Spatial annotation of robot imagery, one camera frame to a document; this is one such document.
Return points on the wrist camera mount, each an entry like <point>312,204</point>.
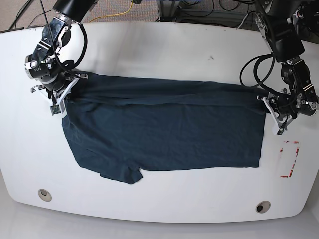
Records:
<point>281,121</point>
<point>56,98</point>

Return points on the red tape rectangle marking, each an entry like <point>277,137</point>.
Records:
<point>287,158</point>

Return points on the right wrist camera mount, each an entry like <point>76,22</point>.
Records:
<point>56,98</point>

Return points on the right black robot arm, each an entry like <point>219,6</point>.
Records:
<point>44,64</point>

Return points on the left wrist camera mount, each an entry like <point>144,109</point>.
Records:
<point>281,121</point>

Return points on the left table cable grommet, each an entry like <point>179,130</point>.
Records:
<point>44,195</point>

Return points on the dark blue t-shirt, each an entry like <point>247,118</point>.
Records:
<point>119,126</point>

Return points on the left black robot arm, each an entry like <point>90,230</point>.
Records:
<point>274,20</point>

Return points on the table cable grommet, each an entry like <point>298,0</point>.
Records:
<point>44,195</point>
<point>263,207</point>

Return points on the right table cable grommet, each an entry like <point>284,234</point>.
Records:
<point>263,207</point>

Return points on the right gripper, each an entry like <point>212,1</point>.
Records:
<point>55,85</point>

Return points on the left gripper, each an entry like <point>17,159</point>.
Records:
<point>286,111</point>

